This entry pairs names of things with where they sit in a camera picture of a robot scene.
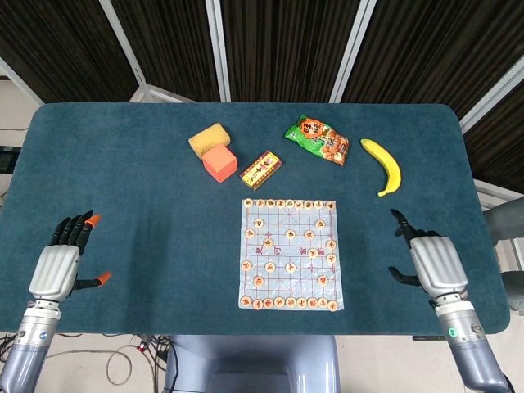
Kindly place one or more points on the blue grey robot torso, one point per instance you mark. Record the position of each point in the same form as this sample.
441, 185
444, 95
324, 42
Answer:
254, 360

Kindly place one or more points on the person knee in grey trousers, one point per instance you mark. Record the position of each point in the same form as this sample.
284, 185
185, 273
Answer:
516, 292
507, 223

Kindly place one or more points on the wooden chess piece dark character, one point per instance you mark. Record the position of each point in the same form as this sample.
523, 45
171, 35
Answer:
270, 203
290, 233
318, 204
258, 223
247, 202
260, 203
309, 204
299, 204
329, 205
249, 233
280, 203
290, 203
319, 224
308, 234
331, 245

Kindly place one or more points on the white partition base foot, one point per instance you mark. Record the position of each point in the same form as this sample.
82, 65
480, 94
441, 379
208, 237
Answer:
163, 96

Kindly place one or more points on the green snack bag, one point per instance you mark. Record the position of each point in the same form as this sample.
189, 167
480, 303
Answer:
315, 137

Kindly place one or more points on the orange foam cube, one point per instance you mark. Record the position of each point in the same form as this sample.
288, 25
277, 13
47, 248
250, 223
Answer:
219, 163

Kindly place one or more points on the yellow red card box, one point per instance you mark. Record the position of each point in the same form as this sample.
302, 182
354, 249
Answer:
262, 170

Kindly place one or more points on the white partition base rail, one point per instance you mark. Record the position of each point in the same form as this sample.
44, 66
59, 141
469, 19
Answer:
495, 190

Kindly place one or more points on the blue felt table cover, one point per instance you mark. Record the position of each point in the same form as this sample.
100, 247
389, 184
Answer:
123, 184

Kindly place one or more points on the white partition frame post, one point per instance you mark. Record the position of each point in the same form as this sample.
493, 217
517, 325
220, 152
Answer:
491, 100
123, 41
20, 82
353, 49
219, 49

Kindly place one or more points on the translucent plastic chess board sheet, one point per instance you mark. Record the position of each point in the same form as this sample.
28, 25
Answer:
282, 256

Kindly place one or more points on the dark slatted partition panel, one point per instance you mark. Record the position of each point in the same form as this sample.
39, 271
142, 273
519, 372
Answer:
430, 41
172, 41
286, 41
61, 41
499, 143

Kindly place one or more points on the yellow sponge block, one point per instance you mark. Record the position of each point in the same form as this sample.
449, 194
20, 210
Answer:
206, 137

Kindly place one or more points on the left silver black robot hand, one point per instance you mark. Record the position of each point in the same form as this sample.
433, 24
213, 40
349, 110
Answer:
55, 270

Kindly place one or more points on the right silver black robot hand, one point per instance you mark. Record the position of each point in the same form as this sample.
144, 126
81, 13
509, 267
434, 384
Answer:
438, 262

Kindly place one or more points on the black table control panel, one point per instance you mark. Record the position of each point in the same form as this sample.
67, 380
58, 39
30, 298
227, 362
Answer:
436, 338

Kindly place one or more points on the black electronic device box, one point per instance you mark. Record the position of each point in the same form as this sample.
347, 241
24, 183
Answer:
8, 159

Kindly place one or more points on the yellow banana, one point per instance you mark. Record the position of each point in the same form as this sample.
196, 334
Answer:
387, 163

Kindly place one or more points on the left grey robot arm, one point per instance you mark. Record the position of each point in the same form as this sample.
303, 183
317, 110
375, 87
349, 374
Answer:
34, 327

